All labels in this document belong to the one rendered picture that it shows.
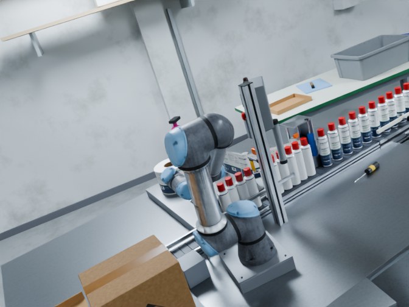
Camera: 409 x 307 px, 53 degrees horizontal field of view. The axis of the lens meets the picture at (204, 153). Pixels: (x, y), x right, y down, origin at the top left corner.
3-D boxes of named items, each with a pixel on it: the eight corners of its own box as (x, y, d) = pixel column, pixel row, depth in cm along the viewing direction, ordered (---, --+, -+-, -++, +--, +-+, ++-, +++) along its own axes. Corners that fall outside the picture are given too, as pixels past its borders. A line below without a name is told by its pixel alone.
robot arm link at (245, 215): (271, 231, 158) (262, 201, 153) (241, 248, 154) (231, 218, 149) (255, 220, 169) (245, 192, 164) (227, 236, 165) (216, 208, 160)
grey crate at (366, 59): (383, 57, 395) (381, 34, 387) (418, 59, 359) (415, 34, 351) (333, 78, 380) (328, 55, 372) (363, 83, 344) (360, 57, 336)
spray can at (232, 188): (237, 212, 199) (225, 175, 191) (246, 212, 196) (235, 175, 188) (232, 218, 195) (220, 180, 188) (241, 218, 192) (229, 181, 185)
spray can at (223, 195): (234, 217, 195) (223, 179, 188) (238, 221, 191) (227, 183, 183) (224, 221, 195) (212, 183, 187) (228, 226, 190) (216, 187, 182)
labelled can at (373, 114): (383, 135, 228) (378, 100, 221) (377, 139, 226) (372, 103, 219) (375, 133, 232) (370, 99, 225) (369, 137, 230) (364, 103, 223)
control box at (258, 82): (271, 115, 187) (262, 75, 180) (274, 128, 171) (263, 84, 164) (249, 120, 189) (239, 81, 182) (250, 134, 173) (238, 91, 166)
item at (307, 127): (307, 158, 229) (297, 115, 220) (324, 162, 218) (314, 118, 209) (288, 168, 224) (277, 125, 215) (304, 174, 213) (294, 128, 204)
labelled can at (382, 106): (384, 128, 235) (380, 94, 228) (392, 129, 231) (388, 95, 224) (378, 131, 233) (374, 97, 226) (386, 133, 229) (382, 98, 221)
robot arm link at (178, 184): (202, 175, 164) (191, 167, 173) (177, 187, 160) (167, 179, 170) (207, 192, 167) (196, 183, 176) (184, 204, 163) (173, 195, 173)
